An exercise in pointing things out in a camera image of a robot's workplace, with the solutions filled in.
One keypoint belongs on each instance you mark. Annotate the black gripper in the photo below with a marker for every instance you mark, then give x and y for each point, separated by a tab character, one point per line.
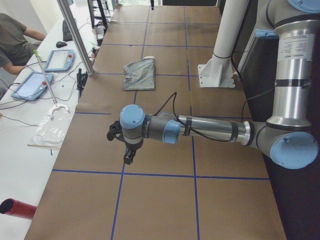
132	147

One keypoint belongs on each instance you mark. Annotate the blue white striped polo shirt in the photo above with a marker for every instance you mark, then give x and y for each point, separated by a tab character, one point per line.
140	75

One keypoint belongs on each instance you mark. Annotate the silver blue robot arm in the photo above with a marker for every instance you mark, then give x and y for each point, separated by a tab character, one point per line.
285	137

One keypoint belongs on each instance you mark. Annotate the clear plastic bag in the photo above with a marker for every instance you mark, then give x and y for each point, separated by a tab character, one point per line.
53	128

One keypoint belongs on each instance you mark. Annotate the black handheld tool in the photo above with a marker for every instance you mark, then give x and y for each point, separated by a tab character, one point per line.
81	79

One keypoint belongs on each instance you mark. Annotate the far blue teach pendant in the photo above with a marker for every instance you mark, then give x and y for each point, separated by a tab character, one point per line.
59	61

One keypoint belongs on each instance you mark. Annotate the blue teach pendant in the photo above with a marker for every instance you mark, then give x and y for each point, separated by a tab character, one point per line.
59	61
31	88

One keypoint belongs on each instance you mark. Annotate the near blue teach pendant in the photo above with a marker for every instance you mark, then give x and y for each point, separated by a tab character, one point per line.
31	88

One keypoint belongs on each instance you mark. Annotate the red cylinder tube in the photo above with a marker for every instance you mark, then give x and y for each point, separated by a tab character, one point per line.
16	208

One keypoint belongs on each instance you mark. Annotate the black computer mouse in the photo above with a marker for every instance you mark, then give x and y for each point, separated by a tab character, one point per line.
61	44

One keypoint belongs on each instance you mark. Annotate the black keyboard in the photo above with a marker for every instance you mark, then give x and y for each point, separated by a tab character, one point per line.
66	34

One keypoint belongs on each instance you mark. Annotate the metal reacher grabber tool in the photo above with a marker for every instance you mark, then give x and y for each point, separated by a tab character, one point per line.
56	105

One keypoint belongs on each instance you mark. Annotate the seated person in grey shirt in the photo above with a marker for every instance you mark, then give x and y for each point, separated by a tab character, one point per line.
15	50

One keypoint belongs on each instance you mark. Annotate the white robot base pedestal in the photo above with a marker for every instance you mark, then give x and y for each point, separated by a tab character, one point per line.
218	72

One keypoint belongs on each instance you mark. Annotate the aluminium frame post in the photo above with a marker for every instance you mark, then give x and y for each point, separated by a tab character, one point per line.
69	18

